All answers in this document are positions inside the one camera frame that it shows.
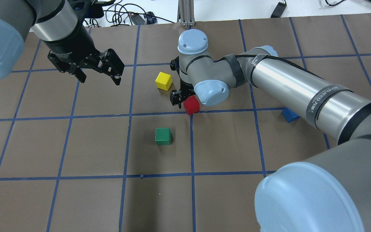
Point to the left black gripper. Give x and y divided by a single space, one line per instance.
70 43

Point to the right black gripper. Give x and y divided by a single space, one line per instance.
176 96

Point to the red block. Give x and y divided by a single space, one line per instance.
191 105

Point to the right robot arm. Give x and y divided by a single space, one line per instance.
329 192

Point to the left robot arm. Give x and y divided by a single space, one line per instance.
59 24

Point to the yellow block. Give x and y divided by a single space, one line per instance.
163 81

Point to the green block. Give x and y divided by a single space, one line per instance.
163 136

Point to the blue block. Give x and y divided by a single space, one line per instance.
289 115

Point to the black power adapter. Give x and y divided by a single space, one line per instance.
279 9

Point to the aluminium frame post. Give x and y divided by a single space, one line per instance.
185 14

